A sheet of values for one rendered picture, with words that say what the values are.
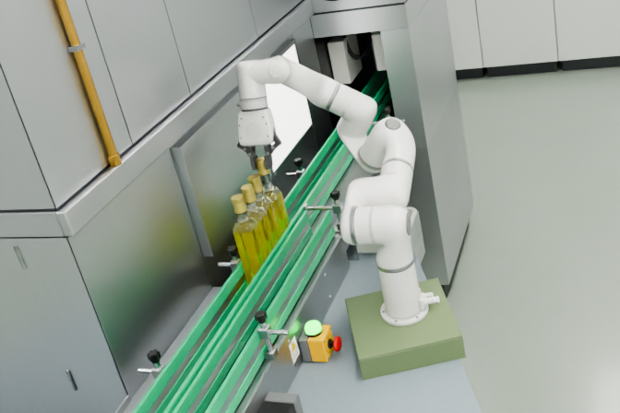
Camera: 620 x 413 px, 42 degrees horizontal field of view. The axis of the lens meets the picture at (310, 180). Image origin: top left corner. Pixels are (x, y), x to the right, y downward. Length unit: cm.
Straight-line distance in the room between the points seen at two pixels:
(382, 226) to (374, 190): 13
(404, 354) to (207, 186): 71
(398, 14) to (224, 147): 99
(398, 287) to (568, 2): 399
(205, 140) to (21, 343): 71
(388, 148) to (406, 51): 98
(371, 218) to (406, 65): 122
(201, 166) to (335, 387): 69
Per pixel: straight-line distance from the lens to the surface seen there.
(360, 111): 220
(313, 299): 220
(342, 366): 211
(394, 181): 203
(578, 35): 585
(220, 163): 231
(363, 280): 242
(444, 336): 203
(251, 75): 220
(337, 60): 327
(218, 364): 193
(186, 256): 220
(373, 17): 304
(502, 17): 585
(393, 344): 204
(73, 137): 182
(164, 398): 192
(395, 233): 194
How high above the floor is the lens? 205
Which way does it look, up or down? 25 degrees down
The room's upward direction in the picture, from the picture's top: 13 degrees counter-clockwise
